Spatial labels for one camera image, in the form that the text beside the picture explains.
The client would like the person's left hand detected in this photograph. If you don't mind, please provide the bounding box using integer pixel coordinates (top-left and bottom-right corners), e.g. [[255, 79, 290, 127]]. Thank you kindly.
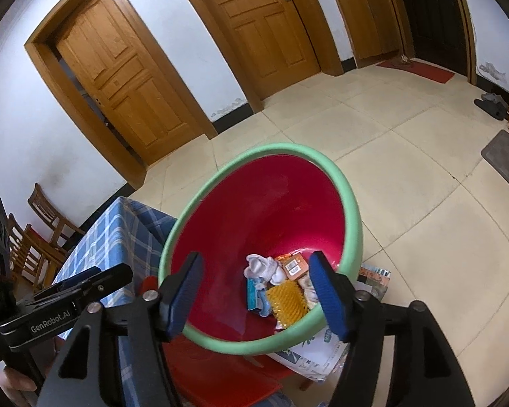
[[0, 365, 40, 407]]

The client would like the low wooden wall cabinet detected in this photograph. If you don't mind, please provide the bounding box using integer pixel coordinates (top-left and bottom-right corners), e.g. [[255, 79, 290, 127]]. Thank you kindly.
[[332, 0, 412, 67]]

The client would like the printed paper bag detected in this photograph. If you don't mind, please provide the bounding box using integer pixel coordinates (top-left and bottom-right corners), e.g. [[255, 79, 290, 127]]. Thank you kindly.
[[267, 263, 393, 384]]

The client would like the red doormat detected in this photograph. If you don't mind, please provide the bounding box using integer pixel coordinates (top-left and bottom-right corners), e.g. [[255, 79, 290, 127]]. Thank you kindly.
[[375, 59, 455, 84]]

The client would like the wooden panel door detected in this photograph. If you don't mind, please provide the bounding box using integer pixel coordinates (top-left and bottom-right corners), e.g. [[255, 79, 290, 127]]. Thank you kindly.
[[165, 0, 344, 113], [24, 0, 217, 189]]

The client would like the white tissue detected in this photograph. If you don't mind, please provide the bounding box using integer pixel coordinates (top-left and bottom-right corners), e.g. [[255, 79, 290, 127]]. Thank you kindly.
[[299, 273, 323, 308]]

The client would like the grey floor mat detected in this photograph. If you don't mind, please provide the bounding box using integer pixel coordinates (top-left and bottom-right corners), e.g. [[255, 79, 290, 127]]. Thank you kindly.
[[480, 130, 509, 202]]

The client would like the large yellow foam fruit net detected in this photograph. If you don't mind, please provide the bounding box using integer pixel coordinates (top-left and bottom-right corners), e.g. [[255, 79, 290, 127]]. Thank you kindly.
[[266, 282, 308, 329]]

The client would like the blue plaid blanket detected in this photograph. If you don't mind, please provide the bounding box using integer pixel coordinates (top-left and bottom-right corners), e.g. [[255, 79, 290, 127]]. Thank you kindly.
[[51, 196, 298, 407]]

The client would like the red plastic stool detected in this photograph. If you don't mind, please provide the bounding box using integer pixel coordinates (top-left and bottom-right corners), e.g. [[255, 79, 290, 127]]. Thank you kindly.
[[140, 275, 295, 407]]

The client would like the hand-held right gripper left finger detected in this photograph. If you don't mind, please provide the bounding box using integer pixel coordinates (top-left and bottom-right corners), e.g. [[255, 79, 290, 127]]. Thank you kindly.
[[36, 251, 205, 407]]

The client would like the wooden dining chair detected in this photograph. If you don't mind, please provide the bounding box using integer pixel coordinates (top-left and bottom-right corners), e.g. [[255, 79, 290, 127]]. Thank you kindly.
[[27, 183, 86, 251], [6, 214, 69, 289]]

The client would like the red basin with green rim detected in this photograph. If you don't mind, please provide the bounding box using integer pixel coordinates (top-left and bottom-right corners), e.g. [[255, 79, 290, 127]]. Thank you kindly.
[[158, 142, 363, 356]]

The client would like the pair of dark slippers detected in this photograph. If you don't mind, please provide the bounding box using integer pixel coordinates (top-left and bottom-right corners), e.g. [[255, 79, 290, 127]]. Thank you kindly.
[[474, 92, 509, 120]]

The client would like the orange cardboard box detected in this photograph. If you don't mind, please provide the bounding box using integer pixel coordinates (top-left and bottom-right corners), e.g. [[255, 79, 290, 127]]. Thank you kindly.
[[280, 252, 312, 280]]

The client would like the white and teal medicine box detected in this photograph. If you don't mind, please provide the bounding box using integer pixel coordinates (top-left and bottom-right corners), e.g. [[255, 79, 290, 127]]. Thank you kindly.
[[246, 277, 268, 311]]

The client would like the black entrance door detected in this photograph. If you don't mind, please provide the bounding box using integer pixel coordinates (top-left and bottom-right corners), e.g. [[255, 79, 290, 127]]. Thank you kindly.
[[375, 0, 478, 85]]

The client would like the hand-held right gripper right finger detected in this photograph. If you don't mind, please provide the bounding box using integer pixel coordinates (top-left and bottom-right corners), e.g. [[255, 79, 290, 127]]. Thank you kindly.
[[307, 250, 478, 407]]

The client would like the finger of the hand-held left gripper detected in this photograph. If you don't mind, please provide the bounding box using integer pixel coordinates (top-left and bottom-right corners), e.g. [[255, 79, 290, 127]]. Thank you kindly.
[[74, 262, 135, 305], [34, 266, 102, 299]]

